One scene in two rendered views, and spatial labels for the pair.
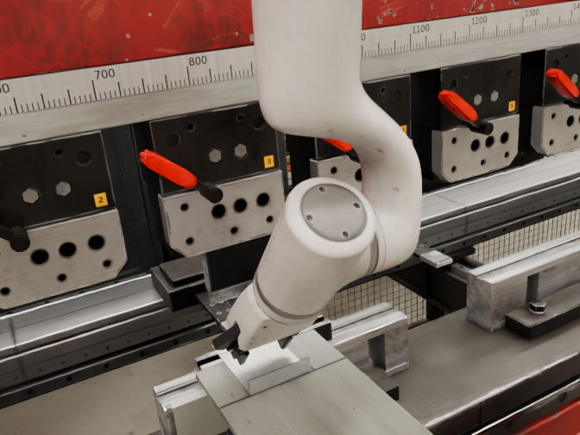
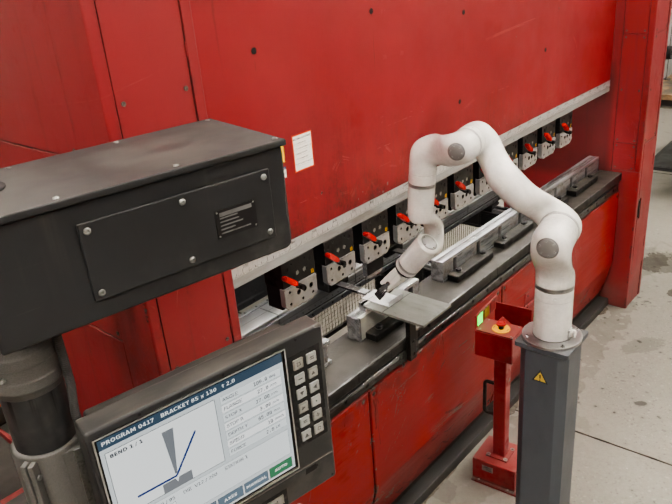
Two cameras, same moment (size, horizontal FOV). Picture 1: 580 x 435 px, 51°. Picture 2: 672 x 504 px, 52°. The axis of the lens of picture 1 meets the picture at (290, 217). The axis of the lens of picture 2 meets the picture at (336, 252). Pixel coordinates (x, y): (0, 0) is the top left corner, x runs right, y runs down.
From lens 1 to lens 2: 1.91 m
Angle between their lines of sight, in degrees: 20
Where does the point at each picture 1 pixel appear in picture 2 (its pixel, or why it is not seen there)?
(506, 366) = (453, 292)
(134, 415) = not seen: hidden behind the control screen
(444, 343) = (428, 289)
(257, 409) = (394, 309)
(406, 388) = not seen: hidden behind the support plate
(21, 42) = (339, 206)
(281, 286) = (413, 264)
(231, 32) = (378, 191)
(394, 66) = not seen: hidden behind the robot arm
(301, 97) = (424, 216)
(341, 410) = (420, 304)
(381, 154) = (436, 225)
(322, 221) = (428, 245)
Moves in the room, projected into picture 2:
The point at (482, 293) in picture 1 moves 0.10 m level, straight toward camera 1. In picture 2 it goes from (438, 267) to (443, 278)
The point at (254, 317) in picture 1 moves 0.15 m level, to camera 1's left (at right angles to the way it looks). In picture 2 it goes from (398, 277) to (359, 287)
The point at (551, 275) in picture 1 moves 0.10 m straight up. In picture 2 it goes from (460, 256) to (460, 235)
